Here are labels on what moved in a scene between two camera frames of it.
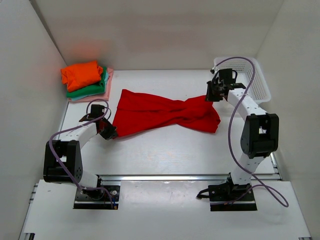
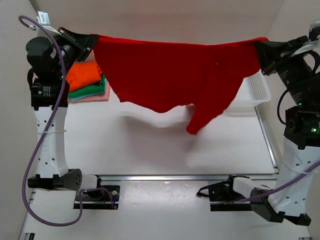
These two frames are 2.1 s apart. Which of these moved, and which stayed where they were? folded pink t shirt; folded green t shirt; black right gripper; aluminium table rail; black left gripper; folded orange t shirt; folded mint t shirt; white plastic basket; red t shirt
Moved: black right gripper; black left gripper; red t shirt
Stayed: white plastic basket; aluminium table rail; folded pink t shirt; folded green t shirt; folded orange t shirt; folded mint t shirt
